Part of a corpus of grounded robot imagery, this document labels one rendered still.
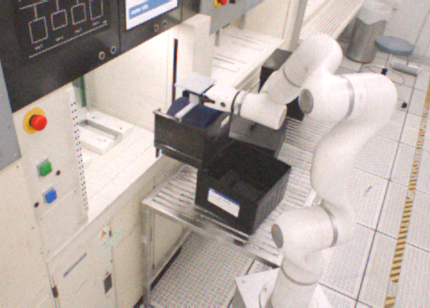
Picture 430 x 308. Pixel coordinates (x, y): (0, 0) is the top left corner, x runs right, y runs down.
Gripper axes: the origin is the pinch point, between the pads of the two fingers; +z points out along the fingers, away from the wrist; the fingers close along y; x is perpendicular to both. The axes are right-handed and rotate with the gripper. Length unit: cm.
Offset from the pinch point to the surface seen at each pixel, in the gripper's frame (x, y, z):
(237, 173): -48, 22, -12
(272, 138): -39, 44, -18
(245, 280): -49, -26, -38
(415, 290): -124, 76, -112
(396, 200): -124, 150, -90
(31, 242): -26, -64, 14
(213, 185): -34.5, -4.7, -12.9
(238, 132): -38, 38, -4
